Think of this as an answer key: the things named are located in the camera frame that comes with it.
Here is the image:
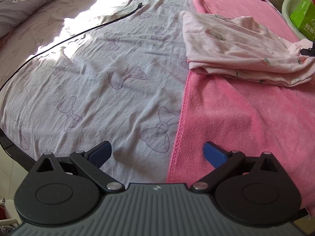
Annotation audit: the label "pink strawberry pajama pants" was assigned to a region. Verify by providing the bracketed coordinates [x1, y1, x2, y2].
[181, 11, 314, 87]

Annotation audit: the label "pink terry blanket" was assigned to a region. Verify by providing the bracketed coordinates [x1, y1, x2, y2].
[165, 0, 315, 217]

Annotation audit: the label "white tufted chair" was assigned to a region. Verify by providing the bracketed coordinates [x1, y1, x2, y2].
[281, 0, 313, 40]

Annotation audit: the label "green paper bag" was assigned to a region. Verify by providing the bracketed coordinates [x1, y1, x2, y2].
[289, 0, 315, 41]

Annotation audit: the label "black charging cable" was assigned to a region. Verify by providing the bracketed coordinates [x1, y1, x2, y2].
[0, 2, 144, 92]

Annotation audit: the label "light printed bed sheet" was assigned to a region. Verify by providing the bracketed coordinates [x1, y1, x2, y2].
[1, 0, 195, 184]

